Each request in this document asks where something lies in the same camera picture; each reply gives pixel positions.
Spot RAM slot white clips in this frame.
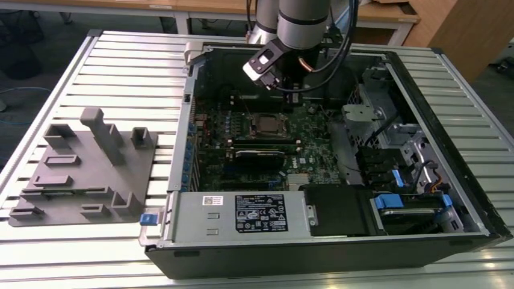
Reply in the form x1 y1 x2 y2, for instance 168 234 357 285
232 139 303 145
230 146 301 152

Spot grey parts rack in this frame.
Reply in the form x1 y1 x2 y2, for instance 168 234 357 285
6 107 160 227

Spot CPU socket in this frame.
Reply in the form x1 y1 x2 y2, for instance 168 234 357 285
247 112 291 139

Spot wooden desk white frame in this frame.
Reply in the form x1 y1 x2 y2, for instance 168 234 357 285
186 0 421 46
0 0 192 36

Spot wooden cabinet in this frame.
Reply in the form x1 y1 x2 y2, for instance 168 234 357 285
403 0 514 84

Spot silver chipset heatsink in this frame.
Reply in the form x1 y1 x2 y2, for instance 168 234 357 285
287 173 312 185

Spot coloured wire bundle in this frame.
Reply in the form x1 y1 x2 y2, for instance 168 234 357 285
424 174 447 194

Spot black disk bay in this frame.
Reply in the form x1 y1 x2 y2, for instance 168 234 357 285
353 146 415 188

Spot black internal cable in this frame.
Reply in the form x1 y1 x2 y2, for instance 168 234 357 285
361 111 400 148

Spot blue floor cable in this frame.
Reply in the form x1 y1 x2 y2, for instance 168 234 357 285
0 86 53 127

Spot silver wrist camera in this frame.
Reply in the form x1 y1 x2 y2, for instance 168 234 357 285
241 47 283 91

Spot RAM slot black clips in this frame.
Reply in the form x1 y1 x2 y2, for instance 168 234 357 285
232 136 303 141
232 143 301 148

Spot black PC case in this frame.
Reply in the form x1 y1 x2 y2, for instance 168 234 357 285
137 41 514 281

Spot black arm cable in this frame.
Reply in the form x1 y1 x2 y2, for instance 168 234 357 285
279 0 360 93

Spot grey power supply unit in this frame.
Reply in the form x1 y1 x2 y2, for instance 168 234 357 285
170 190 313 242

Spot black graphics card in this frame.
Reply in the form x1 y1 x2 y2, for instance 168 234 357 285
234 149 287 176

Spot metal drive cage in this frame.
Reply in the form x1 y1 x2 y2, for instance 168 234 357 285
340 67 433 184

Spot hard disk blue carrier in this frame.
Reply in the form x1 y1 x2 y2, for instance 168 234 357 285
369 193 453 235

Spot green motherboard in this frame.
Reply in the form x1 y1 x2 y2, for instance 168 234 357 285
186 95 351 193

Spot silver topped CPU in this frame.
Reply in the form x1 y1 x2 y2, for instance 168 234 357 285
256 116 284 133

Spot black plastic shroud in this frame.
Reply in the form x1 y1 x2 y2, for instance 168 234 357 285
299 184 389 238

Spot metal socket cover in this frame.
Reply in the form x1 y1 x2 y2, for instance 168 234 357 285
249 113 289 137

